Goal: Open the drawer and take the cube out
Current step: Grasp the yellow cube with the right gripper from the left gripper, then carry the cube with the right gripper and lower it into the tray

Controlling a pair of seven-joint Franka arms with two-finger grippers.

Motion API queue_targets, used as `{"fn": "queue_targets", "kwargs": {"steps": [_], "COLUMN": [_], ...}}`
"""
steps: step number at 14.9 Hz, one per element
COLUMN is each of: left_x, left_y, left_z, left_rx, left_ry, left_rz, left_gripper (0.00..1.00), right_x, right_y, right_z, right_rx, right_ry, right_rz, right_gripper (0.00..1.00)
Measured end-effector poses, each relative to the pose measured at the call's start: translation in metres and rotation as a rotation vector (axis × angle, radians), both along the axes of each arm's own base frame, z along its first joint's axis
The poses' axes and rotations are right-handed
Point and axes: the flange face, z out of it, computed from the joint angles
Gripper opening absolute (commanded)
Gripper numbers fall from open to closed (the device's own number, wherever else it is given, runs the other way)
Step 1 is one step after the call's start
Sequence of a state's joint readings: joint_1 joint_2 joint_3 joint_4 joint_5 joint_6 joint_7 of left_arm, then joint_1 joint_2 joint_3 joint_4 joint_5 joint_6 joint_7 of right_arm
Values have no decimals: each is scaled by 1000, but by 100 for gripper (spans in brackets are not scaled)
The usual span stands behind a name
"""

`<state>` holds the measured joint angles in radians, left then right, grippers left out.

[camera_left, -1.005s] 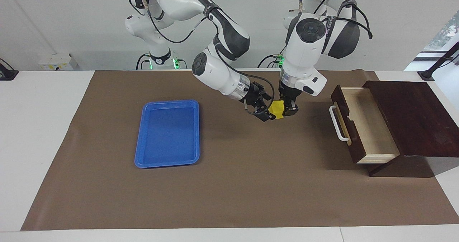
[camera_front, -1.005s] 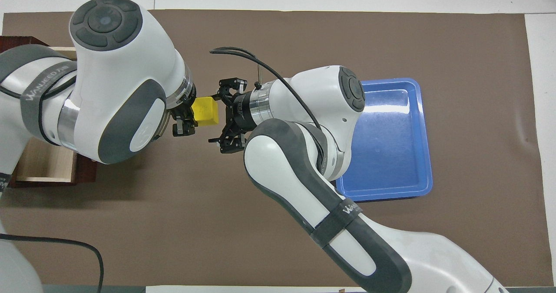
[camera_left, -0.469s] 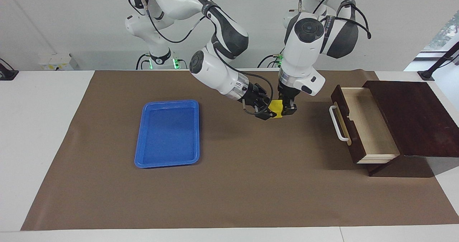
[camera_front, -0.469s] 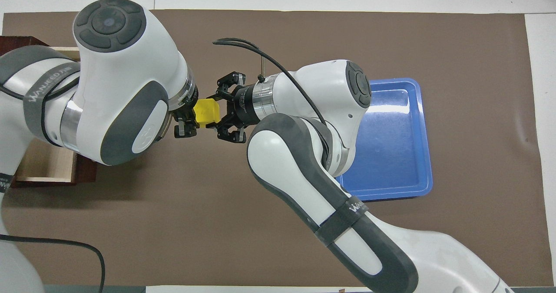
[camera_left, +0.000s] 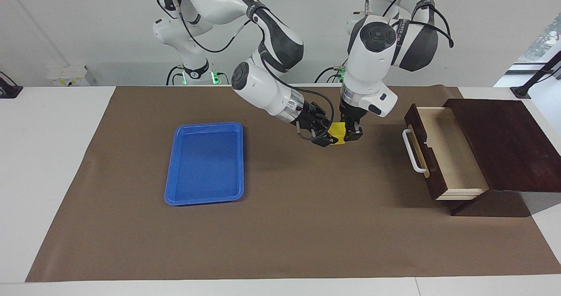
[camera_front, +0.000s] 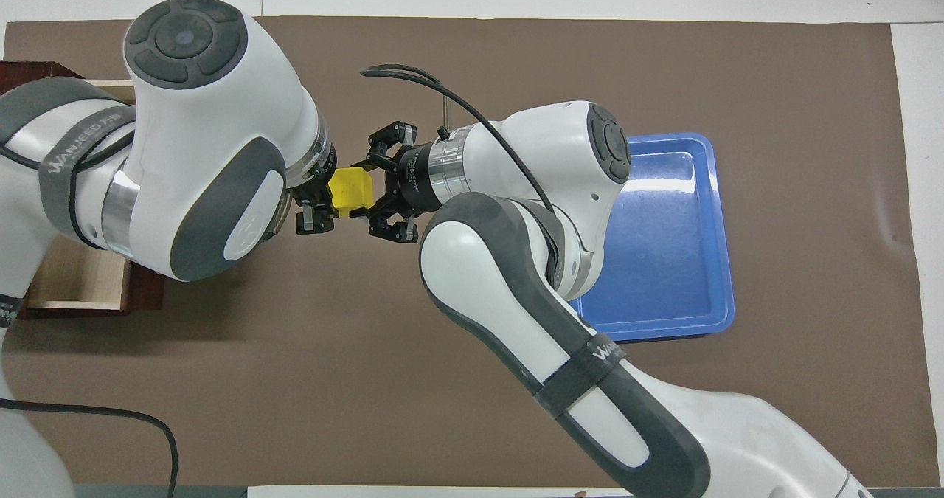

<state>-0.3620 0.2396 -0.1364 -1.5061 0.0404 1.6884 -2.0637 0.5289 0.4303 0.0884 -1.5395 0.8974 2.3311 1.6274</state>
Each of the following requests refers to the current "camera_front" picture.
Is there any blue plastic tray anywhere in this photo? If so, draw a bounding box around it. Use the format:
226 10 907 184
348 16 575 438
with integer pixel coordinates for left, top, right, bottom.
569 132 736 343

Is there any dark wooden cabinet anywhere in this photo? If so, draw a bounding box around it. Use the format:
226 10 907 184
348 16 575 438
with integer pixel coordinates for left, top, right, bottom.
0 60 133 320

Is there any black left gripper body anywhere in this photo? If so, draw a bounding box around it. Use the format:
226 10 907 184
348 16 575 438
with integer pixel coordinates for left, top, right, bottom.
291 150 339 202

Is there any yellow cube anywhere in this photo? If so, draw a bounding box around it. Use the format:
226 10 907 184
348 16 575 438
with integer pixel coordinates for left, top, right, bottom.
330 167 377 217

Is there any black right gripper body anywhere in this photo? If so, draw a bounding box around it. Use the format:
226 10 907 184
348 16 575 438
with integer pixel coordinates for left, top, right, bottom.
395 144 442 215

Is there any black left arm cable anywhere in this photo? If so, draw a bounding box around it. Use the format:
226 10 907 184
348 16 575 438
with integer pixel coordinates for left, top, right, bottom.
0 398 180 498

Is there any brown paper table mat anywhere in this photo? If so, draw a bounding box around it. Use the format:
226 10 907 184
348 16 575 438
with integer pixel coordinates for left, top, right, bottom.
0 15 941 488

